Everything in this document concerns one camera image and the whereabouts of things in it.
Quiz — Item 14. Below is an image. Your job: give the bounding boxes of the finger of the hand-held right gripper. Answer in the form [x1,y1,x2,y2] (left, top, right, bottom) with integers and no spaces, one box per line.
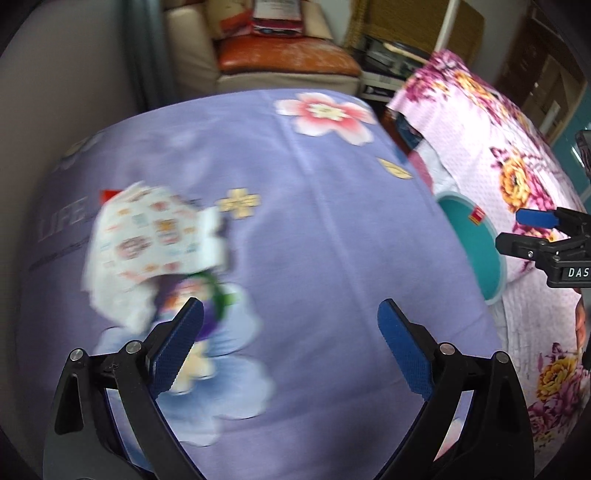
[515,207,591,237]
[495,232,574,260]

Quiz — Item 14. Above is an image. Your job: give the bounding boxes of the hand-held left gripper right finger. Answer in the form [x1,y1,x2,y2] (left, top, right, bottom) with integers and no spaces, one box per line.
[376,298,536,480]

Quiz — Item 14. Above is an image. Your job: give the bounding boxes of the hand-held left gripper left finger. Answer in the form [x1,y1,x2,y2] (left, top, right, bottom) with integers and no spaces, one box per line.
[42,296,206,480]

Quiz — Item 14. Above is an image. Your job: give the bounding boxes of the teal bin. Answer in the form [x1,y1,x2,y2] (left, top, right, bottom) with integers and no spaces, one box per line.
[434,191,509,305]

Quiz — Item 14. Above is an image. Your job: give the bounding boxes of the cartoon printed face mask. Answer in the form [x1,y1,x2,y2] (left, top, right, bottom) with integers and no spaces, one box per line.
[83,181,232,333]

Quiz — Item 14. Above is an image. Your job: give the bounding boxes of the green cartoon wrapper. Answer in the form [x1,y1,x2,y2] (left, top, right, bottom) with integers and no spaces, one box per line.
[157,270,241,337]

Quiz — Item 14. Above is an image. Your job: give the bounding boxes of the pink floral blanket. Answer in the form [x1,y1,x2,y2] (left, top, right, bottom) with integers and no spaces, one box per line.
[385,50,591,472]

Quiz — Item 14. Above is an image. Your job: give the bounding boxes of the purple floral bedsheet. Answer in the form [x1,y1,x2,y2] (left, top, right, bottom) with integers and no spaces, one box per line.
[18,88,506,480]

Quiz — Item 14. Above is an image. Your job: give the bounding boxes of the cardboard boxes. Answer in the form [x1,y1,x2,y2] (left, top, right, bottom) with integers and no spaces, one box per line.
[503,9,589,139]

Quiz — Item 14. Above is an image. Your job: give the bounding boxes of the white pole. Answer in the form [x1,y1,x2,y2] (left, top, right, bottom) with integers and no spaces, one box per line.
[434,0,462,54]

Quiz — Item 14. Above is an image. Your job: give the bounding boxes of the dark shelf unit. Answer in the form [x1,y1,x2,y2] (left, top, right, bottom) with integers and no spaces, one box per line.
[360,32,435,100]

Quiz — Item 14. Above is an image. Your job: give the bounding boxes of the bamboo blind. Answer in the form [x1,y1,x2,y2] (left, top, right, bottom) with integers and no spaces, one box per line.
[351,0,485,61]

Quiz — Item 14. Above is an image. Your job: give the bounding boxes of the beige sofa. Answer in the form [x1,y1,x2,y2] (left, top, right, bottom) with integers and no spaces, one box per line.
[166,0,363,100]

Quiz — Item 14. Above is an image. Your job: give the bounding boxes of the orange leather cushion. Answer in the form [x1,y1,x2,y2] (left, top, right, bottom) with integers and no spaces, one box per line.
[217,34,363,77]

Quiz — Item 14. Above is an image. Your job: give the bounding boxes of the red box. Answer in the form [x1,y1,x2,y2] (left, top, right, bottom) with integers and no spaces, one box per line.
[252,0,305,38]

